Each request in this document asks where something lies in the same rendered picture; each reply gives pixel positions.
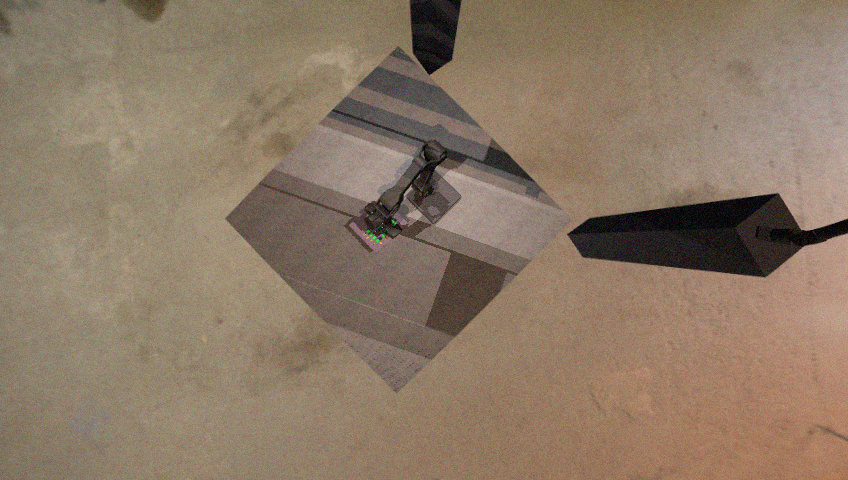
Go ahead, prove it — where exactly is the mauve switch panel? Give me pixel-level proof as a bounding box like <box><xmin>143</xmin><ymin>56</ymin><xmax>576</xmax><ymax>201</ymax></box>
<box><xmin>349</xmin><ymin>212</ymin><xmax>408</xmax><ymax>253</ymax></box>

